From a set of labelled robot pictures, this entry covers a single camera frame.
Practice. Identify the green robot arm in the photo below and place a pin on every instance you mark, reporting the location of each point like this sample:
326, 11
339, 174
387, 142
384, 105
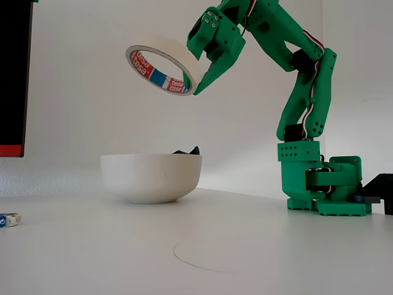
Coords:
294, 101

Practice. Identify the black monitor edge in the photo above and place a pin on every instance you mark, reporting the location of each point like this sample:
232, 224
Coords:
13, 77

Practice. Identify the white masking tape roll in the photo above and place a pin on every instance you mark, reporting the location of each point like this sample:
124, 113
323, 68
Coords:
172, 46

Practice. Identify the white ceramic bowl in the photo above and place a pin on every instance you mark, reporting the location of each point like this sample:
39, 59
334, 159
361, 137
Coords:
150, 178

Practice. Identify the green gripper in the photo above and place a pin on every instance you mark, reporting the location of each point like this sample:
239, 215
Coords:
226, 46

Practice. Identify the black cloth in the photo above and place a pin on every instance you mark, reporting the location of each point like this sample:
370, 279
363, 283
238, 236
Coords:
193, 151

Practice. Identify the blue and white eraser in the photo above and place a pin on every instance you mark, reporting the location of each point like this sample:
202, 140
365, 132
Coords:
11, 220

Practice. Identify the black table clamp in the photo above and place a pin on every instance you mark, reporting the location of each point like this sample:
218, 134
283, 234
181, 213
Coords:
376, 187

